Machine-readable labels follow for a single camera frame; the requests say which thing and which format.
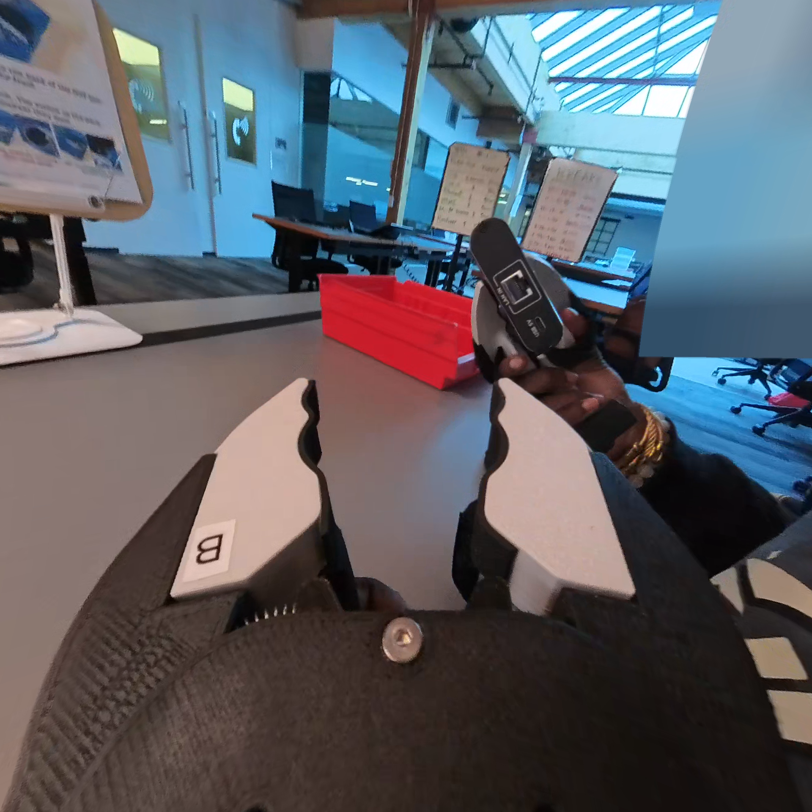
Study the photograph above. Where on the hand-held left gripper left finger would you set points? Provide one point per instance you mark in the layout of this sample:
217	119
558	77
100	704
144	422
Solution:
266	482

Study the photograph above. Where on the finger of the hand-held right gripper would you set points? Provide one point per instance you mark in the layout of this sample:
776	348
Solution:
552	282

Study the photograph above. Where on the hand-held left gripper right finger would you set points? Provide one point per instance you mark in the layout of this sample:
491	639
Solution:
545	495

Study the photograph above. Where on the black network switch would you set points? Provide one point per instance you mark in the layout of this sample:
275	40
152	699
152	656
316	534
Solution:
507	254

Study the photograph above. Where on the person's right forearm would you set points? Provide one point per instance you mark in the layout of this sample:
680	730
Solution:
710	501

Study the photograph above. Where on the person's right hand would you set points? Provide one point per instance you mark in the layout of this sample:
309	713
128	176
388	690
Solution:
571	390

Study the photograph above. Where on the handwritten whiteboard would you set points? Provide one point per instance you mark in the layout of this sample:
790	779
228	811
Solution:
469	187
568	209

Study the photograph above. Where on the black rolling office chair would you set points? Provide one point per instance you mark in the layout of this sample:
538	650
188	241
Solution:
767	380

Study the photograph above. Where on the red plastic bin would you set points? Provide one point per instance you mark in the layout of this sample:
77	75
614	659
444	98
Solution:
380	317

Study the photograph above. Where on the wooden support pillar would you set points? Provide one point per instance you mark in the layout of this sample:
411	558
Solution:
412	108

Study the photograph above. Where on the long wooden office desk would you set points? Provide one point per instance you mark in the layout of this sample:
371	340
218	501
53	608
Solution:
330	233

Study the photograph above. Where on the white board stand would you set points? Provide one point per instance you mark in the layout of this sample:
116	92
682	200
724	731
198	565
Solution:
63	330

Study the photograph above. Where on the black white printed shirt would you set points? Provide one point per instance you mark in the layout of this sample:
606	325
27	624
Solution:
780	634

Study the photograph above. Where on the yellow door sign panel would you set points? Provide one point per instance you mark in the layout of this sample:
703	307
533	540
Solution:
143	89
240	124

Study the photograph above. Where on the wooden instruction sheet board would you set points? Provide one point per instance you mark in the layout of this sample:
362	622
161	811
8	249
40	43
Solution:
57	95

